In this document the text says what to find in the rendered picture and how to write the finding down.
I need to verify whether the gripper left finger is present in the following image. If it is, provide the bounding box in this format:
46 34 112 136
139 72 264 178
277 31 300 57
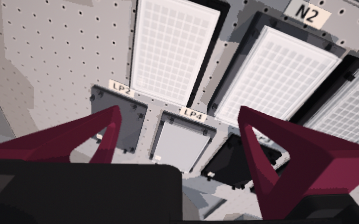
0 105 122 163

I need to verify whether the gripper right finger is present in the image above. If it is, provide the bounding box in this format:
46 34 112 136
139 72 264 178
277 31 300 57
237 105 359 220

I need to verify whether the white operator button panel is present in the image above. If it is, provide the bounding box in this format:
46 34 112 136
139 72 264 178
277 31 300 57
235 214 260 220

